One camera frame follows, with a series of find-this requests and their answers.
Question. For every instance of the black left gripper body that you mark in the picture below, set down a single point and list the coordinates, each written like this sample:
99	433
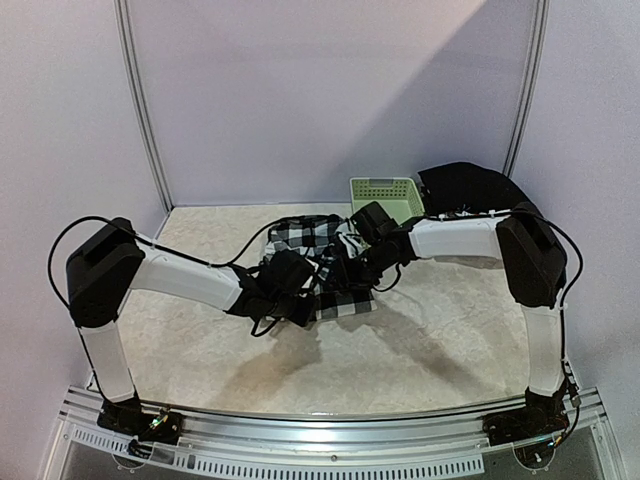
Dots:
283	309

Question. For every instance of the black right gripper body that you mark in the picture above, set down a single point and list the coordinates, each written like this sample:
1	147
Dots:
344	265

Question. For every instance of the black white patterned garment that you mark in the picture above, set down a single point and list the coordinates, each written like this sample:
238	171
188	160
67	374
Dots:
324	241

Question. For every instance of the black t-shirt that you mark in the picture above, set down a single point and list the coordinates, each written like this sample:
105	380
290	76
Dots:
467	187

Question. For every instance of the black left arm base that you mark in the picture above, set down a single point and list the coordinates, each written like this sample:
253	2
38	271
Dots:
130	418

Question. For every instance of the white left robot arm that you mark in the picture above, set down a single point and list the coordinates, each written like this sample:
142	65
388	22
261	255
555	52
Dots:
116	261

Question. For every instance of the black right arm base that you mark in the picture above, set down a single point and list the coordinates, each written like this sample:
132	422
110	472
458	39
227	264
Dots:
541	415

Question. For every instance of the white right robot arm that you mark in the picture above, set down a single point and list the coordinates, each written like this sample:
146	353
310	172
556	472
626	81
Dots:
533	259

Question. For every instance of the pale green plastic laundry basket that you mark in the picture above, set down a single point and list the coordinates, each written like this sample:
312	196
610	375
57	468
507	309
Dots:
399	197

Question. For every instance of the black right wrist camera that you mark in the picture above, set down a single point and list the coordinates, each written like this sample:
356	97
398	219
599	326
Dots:
373	223

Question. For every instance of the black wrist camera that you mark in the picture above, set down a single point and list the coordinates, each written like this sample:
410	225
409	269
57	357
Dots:
373	223
285	272

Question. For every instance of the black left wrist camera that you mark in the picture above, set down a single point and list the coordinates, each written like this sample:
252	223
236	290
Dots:
285	272

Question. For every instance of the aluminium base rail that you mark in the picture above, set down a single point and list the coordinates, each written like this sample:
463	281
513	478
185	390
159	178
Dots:
445	444

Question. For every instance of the right corner wall post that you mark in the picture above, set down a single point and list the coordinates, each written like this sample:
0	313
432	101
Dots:
531	72

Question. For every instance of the corner wall post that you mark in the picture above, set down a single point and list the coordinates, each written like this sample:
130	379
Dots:
140	105
531	72

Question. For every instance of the left corner wall post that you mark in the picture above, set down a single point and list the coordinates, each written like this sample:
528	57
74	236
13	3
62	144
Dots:
140	105

